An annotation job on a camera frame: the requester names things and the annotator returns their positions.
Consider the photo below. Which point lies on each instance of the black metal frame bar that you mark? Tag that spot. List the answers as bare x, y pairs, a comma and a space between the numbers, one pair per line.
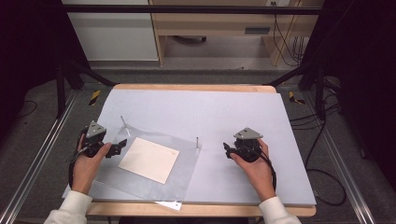
186, 9

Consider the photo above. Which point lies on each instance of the white cabinet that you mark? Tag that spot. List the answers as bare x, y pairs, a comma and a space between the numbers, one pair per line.
115, 37

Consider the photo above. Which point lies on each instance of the clear acrylic photo frame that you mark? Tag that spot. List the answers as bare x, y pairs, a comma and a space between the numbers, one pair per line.
186, 168

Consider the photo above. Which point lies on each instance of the white paper scrap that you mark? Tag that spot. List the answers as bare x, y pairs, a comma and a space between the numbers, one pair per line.
171, 204

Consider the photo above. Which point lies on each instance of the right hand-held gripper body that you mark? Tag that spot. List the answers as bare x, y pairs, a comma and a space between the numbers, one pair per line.
247, 146

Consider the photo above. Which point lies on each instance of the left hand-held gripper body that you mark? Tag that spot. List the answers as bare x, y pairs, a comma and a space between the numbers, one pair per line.
93, 130

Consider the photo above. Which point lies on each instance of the person's right hand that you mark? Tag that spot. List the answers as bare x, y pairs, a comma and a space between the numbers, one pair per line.
258, 175

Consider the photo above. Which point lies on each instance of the metal frame pin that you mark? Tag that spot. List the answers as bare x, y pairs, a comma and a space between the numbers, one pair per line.
197, 142
125, 125

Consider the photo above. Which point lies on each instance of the wooden table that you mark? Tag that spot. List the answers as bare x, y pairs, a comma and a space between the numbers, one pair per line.
193, 87

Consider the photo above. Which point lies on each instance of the picture card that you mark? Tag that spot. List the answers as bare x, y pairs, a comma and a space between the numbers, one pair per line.
149, 160

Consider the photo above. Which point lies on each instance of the black metal stand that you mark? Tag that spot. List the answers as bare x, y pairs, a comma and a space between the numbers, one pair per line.
319, 90
60, 90

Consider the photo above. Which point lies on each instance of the person's left hand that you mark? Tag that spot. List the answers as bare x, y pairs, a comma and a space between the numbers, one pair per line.
85, 171

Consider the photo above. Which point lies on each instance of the aluminium floor rail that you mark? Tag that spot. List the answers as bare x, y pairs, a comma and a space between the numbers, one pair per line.
40, 155
342, 161

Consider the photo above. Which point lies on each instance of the wooden desk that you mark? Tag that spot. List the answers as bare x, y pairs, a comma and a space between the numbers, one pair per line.
211, 23

